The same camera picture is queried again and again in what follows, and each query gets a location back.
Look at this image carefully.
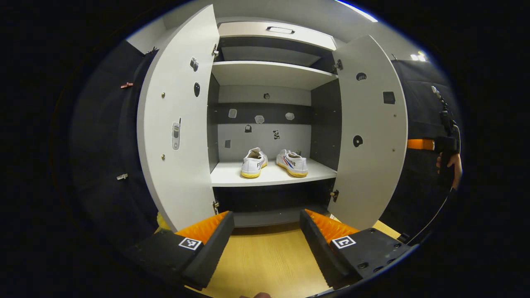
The ceiling light strip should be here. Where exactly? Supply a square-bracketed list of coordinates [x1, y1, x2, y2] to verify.
[335, 0, 378, 22]

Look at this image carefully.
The black backdrop cloth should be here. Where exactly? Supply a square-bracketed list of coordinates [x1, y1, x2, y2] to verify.
[70, 39, 462, 249]

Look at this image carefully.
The white cabinet shelf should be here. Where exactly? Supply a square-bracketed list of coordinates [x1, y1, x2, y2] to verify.
[210, 159, 337, 187]
[211, 61, 339, 91]

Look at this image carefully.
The white canvas shoe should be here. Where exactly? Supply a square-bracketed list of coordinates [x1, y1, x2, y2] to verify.
[276, 149, 308, 178]
[241, 147, 268, 179]

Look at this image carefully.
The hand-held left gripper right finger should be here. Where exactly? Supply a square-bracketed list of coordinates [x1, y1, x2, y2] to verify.
[299, 209, 414, 290]

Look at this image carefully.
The white cabinet door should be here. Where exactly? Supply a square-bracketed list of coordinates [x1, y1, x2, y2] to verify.
[330, 34, 409, 231]
[137, 4, 220, 232]

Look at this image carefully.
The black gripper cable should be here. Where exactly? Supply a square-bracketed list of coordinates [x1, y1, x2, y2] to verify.
[400, 187, 455, 245]

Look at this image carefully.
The grey cabinet shelf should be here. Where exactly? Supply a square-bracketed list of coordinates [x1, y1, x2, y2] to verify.
[232, 206, 328, 227]

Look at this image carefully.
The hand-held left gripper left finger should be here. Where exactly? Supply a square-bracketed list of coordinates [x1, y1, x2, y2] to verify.
[124, 211, 235, 291]

